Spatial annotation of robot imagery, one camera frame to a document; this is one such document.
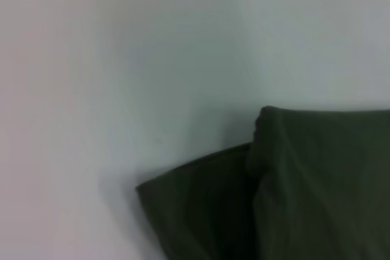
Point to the dark green printed t-shirt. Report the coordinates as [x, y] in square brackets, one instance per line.
[320, 187]

